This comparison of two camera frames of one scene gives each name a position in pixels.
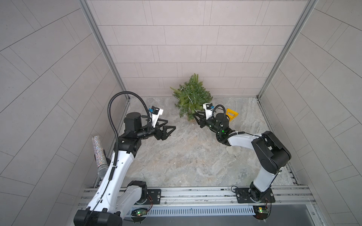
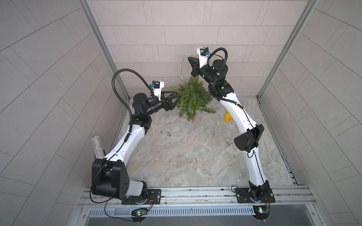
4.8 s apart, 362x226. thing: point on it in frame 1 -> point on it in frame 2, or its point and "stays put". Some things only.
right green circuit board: [261, 212] stays put
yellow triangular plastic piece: [231, 117] stays put
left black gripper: [161, 135] -> [166, 107]
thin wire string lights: [187, 95] -> [186, 76]
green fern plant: [190, 97] stays put
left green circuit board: [139, 212] stays put
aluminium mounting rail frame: [286, 197] stays put
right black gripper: [203, 121] -> [200, 70]
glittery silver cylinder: [102, 168] stays put
